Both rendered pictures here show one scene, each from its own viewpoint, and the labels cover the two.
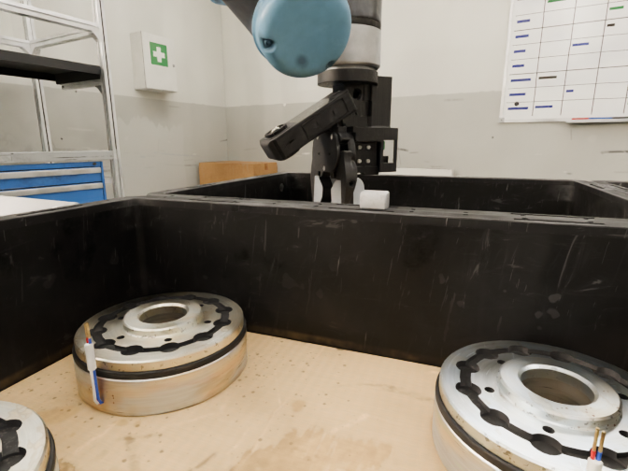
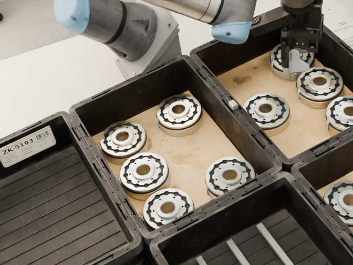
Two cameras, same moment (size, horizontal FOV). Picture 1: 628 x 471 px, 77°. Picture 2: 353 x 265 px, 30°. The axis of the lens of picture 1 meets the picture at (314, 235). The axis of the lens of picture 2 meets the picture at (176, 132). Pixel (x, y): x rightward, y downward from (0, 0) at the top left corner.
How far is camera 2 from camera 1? 1.23 m
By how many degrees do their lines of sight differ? 54
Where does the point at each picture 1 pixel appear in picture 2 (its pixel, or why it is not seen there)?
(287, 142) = (255, 31)
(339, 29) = (238, 41)
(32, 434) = (143, 136)
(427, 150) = not seen: outside the picture
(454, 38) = not seen: outside the picture
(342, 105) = (284, 20)
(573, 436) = (217, 182)
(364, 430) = (204, 161)
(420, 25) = not seen: outside the picture
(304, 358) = (213, 134)
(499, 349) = (239, 161)
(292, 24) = (220, 38)
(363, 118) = (303, 22)
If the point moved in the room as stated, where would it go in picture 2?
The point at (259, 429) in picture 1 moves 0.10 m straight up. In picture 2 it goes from (185, 150) to (179, 119)
